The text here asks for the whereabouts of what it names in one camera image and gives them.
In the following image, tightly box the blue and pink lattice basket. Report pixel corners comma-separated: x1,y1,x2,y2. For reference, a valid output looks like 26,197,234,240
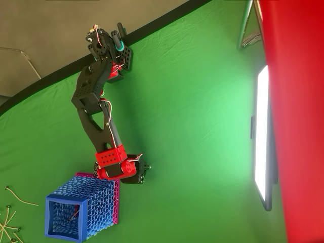
45,172,120,242

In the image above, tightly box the green table cloth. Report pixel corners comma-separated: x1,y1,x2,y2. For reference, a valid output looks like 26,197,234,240
0,0,288,243

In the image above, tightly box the black monitor on stand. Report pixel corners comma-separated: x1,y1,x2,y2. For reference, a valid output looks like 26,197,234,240
250,64,279,212

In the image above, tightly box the large red plastic part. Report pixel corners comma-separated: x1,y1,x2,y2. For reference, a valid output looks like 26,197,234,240
257,0,324,243

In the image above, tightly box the chrome tube stand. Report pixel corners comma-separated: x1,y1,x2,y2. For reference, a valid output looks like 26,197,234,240
236,0,264,51

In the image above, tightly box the white and red servo cable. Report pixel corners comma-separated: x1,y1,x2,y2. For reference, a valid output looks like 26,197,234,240
92,24,102,48
126,153,144,163
100,100,119,150

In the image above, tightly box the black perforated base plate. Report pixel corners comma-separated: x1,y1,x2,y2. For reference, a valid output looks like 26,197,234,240
116,45,134,72

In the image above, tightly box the black clamp with teal ring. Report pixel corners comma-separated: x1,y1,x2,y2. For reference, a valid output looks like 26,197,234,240
110,22,127,52

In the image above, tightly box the thin metal tube frame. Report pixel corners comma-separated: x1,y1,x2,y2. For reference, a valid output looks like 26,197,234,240
0,47,42,79

